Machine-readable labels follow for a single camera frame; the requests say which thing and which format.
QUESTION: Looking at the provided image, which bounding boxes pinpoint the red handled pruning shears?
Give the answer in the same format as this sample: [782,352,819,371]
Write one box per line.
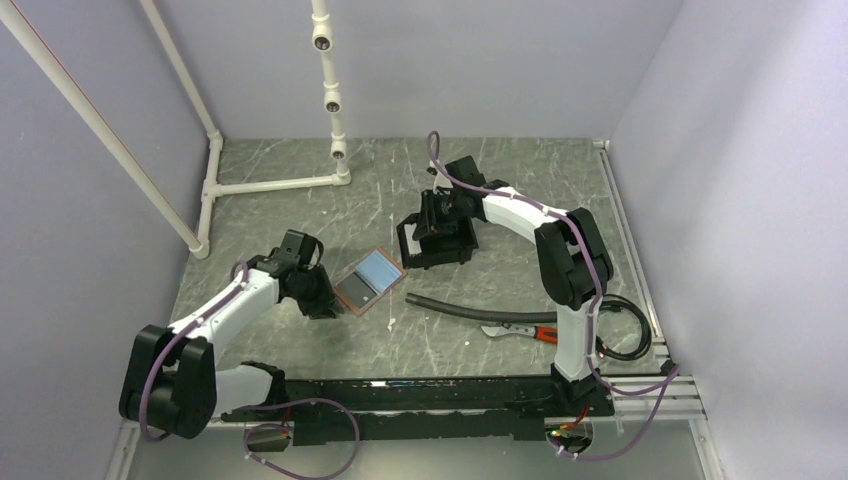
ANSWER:
[480,323,558,344]

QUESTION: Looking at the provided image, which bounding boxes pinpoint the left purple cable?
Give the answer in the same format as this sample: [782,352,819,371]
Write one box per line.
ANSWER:
[137,259,362,480]

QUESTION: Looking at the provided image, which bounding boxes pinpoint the coiled black cable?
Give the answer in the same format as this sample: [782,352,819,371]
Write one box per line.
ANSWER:
[592,294,653,363]

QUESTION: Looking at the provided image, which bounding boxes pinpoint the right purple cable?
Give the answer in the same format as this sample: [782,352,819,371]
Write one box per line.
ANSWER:
[425,130,681,463]

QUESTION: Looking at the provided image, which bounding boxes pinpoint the white pvc pipe frame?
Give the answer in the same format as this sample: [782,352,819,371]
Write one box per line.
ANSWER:
[0,0,353,260]

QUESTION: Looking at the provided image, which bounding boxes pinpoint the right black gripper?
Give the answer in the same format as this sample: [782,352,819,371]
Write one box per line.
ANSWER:
[411,190,465,241]

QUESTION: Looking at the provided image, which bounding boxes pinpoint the aluminium frame rail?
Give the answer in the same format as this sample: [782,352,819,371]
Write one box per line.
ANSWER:
[592,139,706,429]

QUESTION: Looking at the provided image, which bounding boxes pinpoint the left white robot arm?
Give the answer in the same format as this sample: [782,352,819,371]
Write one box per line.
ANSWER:
[118,229,341,442]

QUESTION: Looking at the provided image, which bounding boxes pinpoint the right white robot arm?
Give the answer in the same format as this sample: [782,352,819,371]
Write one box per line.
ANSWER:
[396,181,614,415]

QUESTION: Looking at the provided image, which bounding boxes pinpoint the black corrugated hose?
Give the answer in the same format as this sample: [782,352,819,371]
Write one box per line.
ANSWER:
[405,292,561,325]

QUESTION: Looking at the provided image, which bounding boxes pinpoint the purple cable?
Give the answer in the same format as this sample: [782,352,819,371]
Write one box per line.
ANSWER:
[137,259,362,480]
[425,130,681,463]

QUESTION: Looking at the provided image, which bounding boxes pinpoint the brown leather card holder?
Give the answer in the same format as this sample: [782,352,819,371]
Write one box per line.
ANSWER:
[334,247,407,316]

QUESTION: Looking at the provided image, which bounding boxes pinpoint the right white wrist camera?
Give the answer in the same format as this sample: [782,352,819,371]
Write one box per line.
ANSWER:
[433,173,453,191]

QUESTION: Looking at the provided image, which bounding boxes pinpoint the grey credit card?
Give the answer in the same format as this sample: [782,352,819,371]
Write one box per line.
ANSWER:
[337,272,378,311]

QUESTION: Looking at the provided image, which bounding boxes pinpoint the white cards in tray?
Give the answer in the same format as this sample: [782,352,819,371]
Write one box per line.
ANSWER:
[406,239,421,259]

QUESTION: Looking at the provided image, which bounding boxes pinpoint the black plastic card tray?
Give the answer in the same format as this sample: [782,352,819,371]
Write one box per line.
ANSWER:
[396,213,479,270]

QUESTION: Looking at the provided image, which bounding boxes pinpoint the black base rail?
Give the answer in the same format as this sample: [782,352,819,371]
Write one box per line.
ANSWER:
[216,371,615,446]

